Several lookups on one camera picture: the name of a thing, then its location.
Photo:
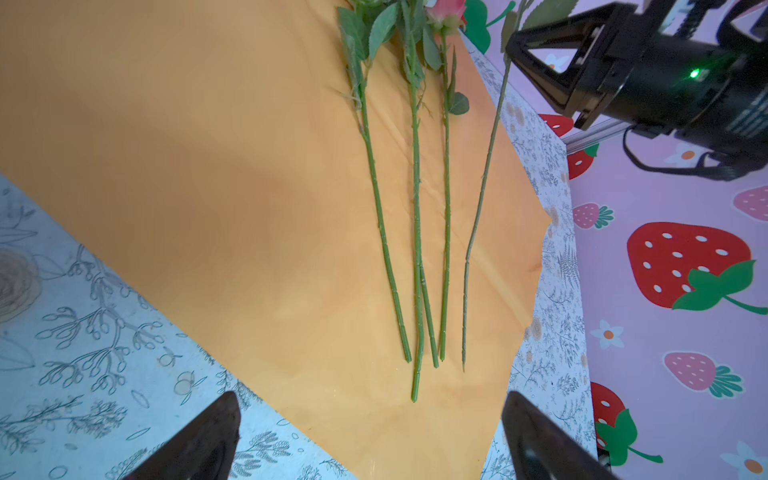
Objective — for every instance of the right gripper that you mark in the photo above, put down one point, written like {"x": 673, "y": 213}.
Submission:
{"x": 709, "y": 95}

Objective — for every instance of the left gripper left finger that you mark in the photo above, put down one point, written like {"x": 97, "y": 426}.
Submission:
{"x": 203, "y": 449}

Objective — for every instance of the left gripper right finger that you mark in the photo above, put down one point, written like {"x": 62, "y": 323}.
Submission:
{"x": 540, "y": 449}

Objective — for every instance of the light pink fake rose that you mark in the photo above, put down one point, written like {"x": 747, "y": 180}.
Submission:
{"x": 519, "y": 290}

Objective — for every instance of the orange wrapping paper sheet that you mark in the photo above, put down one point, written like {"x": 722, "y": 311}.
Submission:
{"x": 208, "y": 152}

